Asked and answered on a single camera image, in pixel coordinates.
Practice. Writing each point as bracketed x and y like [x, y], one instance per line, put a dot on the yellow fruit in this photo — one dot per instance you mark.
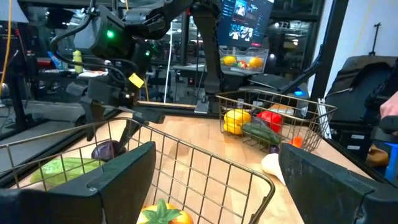
[256, 62]
[229, 60]

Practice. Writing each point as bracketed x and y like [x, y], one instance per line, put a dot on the black drawer cabinet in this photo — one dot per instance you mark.
[342, 143]

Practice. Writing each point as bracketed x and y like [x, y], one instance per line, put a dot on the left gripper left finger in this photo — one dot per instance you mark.
[93, 202]

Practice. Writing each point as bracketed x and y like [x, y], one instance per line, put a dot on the clear plastic bin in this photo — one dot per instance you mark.
[242, 53]

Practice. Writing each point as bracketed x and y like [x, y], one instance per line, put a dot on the red fruit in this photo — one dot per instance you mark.
[242, 64]

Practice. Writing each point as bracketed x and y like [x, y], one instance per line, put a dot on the thin black stand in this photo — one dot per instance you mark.
[375, 37]

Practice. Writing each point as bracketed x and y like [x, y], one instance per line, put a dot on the white slatted panel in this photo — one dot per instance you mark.
[323, 121]

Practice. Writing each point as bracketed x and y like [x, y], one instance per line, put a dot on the yellow bottle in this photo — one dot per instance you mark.
[77, 62]

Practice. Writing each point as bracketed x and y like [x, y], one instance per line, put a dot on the black frame post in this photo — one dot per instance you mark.
[326, 46]

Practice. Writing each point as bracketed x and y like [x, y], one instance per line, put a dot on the orange tomato with green stem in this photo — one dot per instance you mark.
[180, 219]

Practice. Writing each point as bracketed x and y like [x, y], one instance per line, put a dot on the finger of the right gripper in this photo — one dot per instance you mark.
[92, 112]
[146, 118]

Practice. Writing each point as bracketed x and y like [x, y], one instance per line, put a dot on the orange carrot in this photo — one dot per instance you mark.
[297, 142]

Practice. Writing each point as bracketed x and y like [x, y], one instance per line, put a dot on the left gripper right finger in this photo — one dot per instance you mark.
[335, 196]

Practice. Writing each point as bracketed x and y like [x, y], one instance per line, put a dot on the light green lettuce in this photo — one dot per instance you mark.
[62, 171]

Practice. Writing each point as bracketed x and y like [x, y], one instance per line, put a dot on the yellow tag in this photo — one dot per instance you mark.
[136, 80]

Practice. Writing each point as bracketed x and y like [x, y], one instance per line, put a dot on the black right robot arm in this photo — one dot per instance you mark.
[205, 46]

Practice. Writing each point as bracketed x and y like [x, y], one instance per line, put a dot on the red bell pepper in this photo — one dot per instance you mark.
[272, 119]

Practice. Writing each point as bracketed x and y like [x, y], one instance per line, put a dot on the black diagonal strut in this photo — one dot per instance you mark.
[303, 76]

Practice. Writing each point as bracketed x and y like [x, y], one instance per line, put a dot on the yellow bell pepper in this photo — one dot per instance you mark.
[236, 118]

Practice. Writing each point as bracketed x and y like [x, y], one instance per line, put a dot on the round purple onion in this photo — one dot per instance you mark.
[104, 151]

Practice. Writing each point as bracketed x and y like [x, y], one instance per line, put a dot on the blue container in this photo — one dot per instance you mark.
[392, 161]

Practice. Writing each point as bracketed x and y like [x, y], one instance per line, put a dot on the person's hand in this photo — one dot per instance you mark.
[390, 107]

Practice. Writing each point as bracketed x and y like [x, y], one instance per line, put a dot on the white garlic bulb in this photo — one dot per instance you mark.
[272, 166]

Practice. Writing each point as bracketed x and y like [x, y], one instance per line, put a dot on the computer monitor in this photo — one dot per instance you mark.
[245, 21]

